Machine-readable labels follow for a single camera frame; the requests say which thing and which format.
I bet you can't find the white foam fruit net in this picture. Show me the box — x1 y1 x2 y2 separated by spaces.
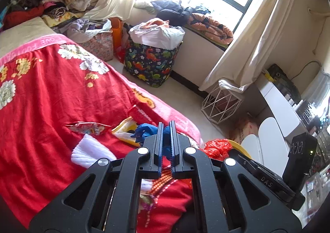
70 133 153 192

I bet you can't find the yellow snack bag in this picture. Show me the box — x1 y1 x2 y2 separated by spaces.
111 117 140 147

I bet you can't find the dark red candy wrapper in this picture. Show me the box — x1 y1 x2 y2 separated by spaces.
65 121 111 136

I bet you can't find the red tube package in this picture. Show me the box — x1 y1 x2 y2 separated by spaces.
128 105 157 126

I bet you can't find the yellow rimmed black trash bin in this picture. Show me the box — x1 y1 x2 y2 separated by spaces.
228 139 252 159

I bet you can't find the clear cosmetics organizer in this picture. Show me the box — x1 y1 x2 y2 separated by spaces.
295 100 329 142

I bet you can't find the black bag on dresser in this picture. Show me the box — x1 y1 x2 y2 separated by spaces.
267 64 302 104

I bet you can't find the right cream curtain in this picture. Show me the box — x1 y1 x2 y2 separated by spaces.
199 0 294 93

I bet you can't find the red floral blanket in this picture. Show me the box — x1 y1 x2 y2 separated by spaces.
1 35 203 228

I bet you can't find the orange patterned quilt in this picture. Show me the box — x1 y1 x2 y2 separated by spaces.
187 13 233 45

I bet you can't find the pink floral storage box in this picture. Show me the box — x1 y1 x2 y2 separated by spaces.
80 32 114 62

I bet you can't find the dinosaur print laundry basket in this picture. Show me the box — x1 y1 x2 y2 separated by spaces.
124 18 185 88

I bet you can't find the orange bag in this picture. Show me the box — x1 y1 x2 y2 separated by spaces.
110 17 123 53

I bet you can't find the dark jacket on sill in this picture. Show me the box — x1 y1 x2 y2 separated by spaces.
151 0 211 26

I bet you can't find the white wire side table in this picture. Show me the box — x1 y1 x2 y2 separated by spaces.
201 85 244 125

